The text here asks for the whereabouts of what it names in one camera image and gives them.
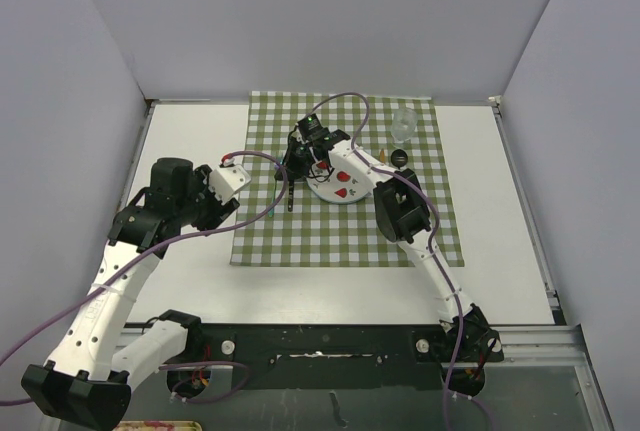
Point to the silver fork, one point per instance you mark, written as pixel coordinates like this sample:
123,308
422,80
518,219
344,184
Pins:
290,195

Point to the green white checkered tablecloth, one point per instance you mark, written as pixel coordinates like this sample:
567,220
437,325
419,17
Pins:
321,234

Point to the white plate with strawberries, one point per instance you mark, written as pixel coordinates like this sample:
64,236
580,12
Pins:
335,186

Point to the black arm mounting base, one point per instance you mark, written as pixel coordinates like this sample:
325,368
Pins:
335,357

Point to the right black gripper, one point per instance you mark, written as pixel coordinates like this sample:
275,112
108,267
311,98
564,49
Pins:
294,170

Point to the black spoon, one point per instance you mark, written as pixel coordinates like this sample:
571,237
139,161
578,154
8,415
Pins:
399,158

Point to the iridescent rainbow fork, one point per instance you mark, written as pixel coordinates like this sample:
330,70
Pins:
275,191

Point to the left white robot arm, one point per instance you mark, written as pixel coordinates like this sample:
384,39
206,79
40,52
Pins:
87,380

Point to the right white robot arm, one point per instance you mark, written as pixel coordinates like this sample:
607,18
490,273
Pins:
404,217

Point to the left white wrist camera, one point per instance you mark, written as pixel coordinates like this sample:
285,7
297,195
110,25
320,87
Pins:
228,179

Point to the clear drinking glass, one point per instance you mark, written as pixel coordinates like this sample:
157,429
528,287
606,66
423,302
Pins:
403,126

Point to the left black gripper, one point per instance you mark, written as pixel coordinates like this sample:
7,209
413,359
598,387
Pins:
218,210

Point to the yellow rimmed tray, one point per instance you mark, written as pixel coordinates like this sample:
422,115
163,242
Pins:
158,425

